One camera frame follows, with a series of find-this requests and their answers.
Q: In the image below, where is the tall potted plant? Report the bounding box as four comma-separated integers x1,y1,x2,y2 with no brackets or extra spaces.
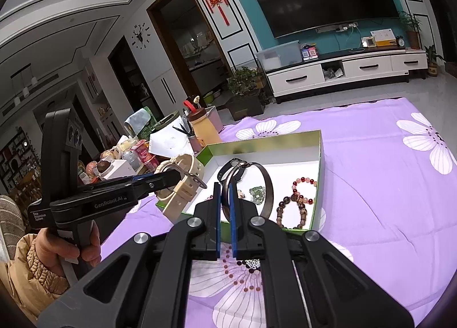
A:
398,10,422,50

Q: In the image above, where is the pink yogurt cup pack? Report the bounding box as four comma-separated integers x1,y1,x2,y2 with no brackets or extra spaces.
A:
129,139,158,172

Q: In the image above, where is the purple floral cloth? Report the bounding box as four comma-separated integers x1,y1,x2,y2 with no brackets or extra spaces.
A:
96,97,457,325

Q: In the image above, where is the black wristwatch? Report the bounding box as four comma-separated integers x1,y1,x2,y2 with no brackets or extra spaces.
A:
216,157,250,214

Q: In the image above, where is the white television cabinet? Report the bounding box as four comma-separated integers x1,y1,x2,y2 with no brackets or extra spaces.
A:
266,47,429,103

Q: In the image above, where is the metal bangle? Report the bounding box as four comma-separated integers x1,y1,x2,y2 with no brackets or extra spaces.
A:
246,162,275,219

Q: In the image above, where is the pink red bead bracelet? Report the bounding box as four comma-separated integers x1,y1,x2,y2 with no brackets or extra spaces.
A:
290,177,318,206

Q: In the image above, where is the deer wall clock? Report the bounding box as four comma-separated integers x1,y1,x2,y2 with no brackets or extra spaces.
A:
130,23,153,50

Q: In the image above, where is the white cardboard box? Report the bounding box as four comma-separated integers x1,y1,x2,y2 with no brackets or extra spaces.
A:
103,159,137,181

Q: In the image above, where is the green jade pendant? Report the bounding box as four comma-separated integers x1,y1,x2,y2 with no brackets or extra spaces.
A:
248,187,267,204

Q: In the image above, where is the brown bead bracelet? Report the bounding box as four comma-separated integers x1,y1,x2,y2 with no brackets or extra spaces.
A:
276,195,308,231

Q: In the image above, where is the yellow white box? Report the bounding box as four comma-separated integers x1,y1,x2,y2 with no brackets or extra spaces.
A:
370,28,398,47

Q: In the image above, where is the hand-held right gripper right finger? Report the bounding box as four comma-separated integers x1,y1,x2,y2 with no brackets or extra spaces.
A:
229,180,415,328

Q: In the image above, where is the clear plastic storage bin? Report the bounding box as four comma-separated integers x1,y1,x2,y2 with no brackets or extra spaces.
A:
255,40,302,72

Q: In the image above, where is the bushy potted plant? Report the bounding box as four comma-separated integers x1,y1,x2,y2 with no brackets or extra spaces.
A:
227,67,269,121

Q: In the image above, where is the beige wristwatch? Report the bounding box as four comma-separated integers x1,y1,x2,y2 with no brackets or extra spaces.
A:
153,152,208,223

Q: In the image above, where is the small potted plant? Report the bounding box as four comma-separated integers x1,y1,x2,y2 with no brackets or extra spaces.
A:
424,45,446,77

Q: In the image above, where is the yellow bear bottle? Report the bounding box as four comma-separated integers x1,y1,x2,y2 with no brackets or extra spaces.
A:
183,97,223,143

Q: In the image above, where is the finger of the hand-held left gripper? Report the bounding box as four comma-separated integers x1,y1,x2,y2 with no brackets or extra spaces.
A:
141,169,183,197
121,174,159,186

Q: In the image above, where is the green bag with towel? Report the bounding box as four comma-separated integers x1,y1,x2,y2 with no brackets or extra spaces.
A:
124,107,158,139

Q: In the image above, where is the white paper sheet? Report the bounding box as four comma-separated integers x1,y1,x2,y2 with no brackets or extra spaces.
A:
148,123,195,157

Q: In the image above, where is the person's left hand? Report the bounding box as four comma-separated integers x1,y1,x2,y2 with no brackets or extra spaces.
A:
37,221,102,269

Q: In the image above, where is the person's left forearm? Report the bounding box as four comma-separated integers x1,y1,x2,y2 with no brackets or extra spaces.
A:
0,233,74,323

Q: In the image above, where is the speckled bead bracelet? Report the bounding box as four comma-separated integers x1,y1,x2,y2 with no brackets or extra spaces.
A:
237,258,262,271

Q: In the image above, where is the green cardboard box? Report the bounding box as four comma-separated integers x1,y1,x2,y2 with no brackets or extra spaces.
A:
155,129,327,243

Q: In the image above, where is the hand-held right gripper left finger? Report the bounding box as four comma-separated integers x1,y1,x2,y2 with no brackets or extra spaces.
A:
37,181,222,328

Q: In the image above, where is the pen holder with pens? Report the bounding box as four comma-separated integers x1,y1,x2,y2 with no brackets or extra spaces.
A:
173,124,205,152

